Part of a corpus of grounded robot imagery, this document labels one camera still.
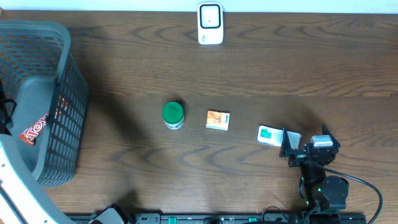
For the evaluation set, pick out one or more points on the red Top chocolate bar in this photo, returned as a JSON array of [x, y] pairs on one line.
[[30, 134]]

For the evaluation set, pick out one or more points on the orange white snack packet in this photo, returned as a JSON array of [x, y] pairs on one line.
[[217, 120]]

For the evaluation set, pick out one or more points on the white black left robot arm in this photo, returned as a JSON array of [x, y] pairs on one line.
[[23, 200]]

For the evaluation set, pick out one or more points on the green lid white jar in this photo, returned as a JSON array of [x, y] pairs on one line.
[[173, 115]]

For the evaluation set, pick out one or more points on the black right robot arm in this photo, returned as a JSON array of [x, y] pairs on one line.
[[326, 195]]

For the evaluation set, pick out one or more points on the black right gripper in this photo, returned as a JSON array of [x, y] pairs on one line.
[[299, 156]]

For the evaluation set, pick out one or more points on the grey plastic shopping basket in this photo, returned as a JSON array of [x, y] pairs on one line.
[[44, 98]]

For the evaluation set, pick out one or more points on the white green carton box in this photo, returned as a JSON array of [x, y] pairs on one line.
[[274, 137]]

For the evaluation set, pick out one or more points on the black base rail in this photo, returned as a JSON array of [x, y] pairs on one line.
[[272, 217]]

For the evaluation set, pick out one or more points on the white barcode scanner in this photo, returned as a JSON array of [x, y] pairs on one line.
[[210, 23]]

